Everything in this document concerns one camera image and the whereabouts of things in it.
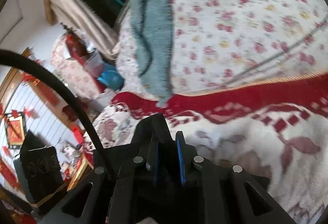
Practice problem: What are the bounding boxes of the black pants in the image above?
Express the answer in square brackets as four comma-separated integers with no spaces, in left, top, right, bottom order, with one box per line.
[93,114,205,223]

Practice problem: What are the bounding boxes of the black gift box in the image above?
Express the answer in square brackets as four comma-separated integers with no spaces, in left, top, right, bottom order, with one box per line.
[14,131,66,207]

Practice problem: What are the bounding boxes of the red floral plush blanket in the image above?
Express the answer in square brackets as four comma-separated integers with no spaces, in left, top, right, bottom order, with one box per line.
[93,70,327,223]

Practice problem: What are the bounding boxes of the blue plastic bag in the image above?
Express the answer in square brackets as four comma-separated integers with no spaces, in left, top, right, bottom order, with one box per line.
[97,63,124,91]

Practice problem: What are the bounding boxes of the white floral bed sheet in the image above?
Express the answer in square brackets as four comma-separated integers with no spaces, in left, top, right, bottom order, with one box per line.
[117,0,327,100]

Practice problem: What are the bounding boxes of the teal fuzzy cardigan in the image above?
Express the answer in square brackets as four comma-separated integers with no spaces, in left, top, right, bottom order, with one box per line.
[130,0,173,107]

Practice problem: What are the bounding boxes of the beige curtain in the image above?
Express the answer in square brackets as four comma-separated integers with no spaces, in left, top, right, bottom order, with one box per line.
[43,0,120,60]

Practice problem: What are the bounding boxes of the black cable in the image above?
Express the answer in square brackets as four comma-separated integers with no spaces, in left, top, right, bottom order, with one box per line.
[0,49,114,176]

